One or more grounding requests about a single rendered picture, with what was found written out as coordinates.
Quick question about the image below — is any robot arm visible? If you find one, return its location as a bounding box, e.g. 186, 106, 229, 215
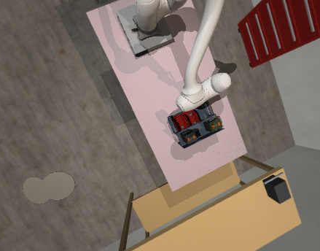
131, 0, 231, 112

